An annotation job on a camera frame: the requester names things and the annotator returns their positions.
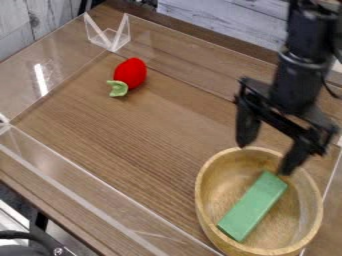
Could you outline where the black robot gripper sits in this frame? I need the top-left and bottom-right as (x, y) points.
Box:
(236, 51), (339, 176)

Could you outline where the green rectangular block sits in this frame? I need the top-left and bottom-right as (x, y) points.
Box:
(217, 171), (289, 242)

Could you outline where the brown wooden bowl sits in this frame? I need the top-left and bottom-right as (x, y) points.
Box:
(196, 147), (324, 256)

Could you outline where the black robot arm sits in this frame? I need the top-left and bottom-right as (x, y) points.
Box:
(236, 0), (342, 176)

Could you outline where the red plush strawberry toy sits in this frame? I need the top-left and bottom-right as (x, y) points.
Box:
(107, 58), (148, 97)

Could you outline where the black table leg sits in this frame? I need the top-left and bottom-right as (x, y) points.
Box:
(30, 211), (49, 240)

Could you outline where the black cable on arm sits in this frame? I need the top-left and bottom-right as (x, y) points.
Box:
(321, 71), (342, 100)

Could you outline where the clear acrylic tray wall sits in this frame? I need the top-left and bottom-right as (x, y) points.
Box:
(0, 11), (342, 256)

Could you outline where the clear acrylic corner bracket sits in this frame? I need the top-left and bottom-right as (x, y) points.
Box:
(83, 13), (132, 53)

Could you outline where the black cable under table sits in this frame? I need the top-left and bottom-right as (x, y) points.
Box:
(0, 229), (46, 256)

